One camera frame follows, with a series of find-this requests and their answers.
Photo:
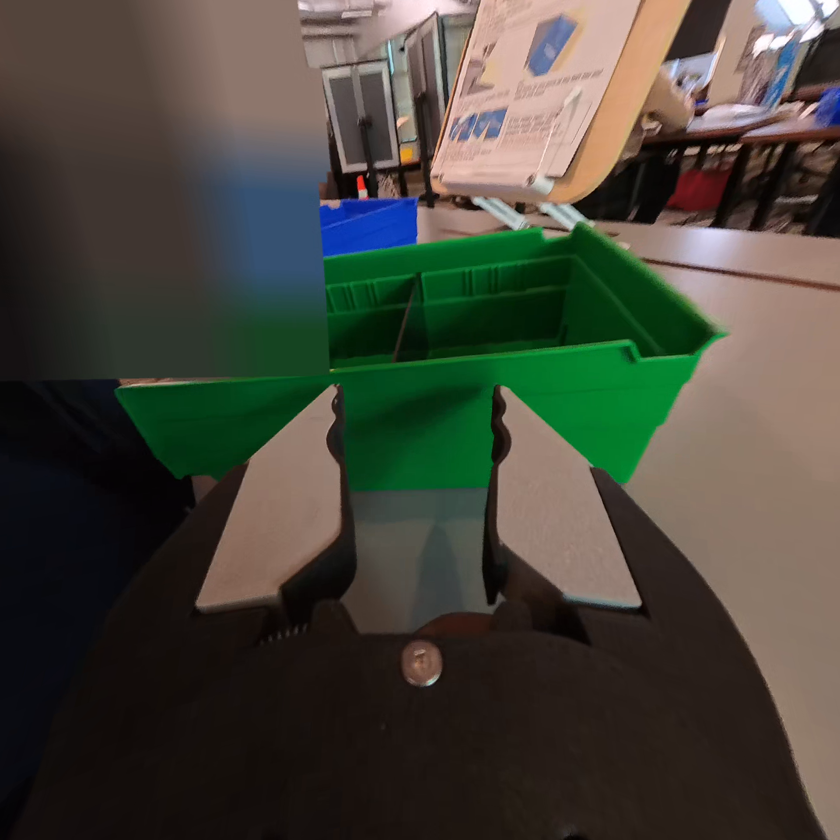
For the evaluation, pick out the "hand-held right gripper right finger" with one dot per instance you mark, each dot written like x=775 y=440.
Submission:
x=558 y=525

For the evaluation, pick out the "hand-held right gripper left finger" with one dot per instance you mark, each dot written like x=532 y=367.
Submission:
x=275 y=525

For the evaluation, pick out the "green plastic bin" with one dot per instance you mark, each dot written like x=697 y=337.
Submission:
x=590 y=394

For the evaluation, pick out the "person's dark blue clothing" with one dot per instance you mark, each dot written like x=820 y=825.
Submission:
x=59 y=558

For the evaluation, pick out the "blue plastic bin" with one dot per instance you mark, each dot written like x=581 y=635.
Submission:
x=374 y=226

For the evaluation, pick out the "white board stand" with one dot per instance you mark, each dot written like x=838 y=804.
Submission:
x=502 y=211

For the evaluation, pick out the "red bag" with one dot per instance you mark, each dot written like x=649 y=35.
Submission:
x=699 y=189

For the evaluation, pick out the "glass door cabinet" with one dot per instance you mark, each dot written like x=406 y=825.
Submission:
x=361 y=111

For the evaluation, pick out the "instruction sheet board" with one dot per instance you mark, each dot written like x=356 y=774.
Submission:
x=525 y=85

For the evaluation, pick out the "long background table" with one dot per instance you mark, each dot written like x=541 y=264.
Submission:
x=754 y=128

